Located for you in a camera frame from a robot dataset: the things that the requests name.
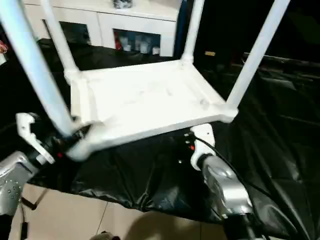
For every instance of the black plastic mat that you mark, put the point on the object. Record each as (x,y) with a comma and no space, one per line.
(275,125)

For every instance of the black horizontal bar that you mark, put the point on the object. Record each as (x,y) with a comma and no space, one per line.
(287,58)

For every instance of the black folding table frame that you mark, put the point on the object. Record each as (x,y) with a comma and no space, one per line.
(31,205)

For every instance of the white glass-door cabinet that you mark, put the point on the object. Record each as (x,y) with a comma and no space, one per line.
(140,21)

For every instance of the small white jar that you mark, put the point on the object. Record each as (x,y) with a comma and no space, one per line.
(127,47)
(156,50)

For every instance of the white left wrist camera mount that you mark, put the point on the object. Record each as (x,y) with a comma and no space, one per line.
(25,127)

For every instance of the white plastic table leg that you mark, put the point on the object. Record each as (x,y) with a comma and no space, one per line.
(37,62)
(193,32)
(257,50)
(61,42)

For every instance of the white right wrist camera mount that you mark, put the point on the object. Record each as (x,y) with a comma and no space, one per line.
(207,132)

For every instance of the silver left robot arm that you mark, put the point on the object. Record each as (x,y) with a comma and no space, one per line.
(12,180)

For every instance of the red box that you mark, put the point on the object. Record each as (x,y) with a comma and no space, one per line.
(117,42)

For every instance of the red orange clothes hangers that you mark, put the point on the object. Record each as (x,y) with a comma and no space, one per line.
(3,47)

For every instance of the dark furniture with brass label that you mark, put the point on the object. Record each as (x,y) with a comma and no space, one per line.
(225,25)

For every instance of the dark patterned bundle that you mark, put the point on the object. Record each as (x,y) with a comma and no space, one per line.
(122,3)

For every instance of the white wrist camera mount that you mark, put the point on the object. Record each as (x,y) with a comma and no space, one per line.
(25,127)
(207,132)

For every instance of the white plastic table top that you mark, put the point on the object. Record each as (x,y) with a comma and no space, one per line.
(150,100)

